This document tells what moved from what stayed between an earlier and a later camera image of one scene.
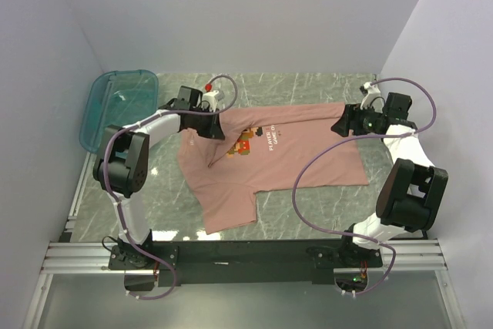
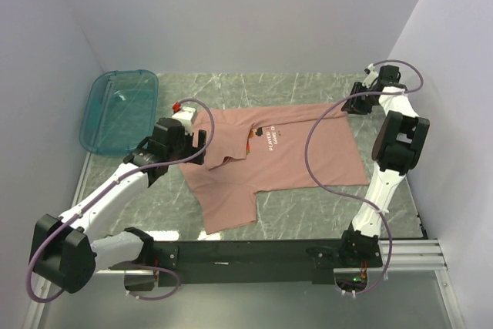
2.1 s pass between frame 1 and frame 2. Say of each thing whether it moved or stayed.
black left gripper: moved
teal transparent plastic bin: stayed
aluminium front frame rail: stayed
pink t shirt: stayed
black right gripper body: moved
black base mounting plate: stayed
